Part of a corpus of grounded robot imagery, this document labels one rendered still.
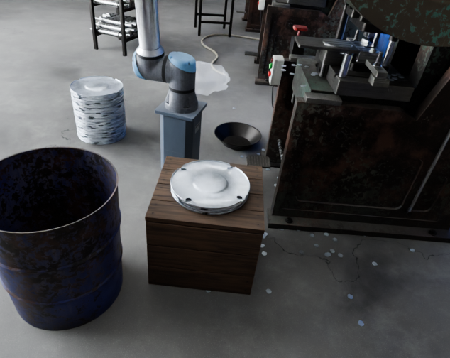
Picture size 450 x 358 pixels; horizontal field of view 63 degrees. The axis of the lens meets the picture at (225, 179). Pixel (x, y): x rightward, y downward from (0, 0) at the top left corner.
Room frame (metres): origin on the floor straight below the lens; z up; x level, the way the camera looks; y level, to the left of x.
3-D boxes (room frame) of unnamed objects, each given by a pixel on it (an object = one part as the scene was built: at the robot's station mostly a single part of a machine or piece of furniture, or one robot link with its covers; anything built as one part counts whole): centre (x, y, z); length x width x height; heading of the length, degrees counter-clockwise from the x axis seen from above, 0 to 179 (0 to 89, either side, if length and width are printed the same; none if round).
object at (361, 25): (1.61, -0.54, 0.86); 0.20 x 0.16 x 0.05; 3
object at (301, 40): (1.60, -0.36, 0.72); 0.25 x 0.14 x 0.14; 93
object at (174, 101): (1.53, 0.24, 0.50); 0.15 x 0.15 x 0.10
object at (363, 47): (1.61, -0.53, 0.76); 0.15 x 0.09 x 0.05; 3
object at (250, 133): (2.03, -0.05, 0.04); 0.30 x 0.30 x 0.07
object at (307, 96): (1.35, -0.68, 0.45); 0.92 x 0.12 x 0.90; 93
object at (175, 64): (1.53, 0.24, 0.62); 0.13 x 0.12 x 0.14; 83
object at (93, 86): (1.96, 0.80, 0.31); 0.29 x 0.29 x 0.01
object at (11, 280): (0.84, 0.53, 0.24); 0.42 x 0.42 x 0.48
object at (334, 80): (1.61, -0.53, 0.68); 0.45 x 0.30 x 0.06; 3
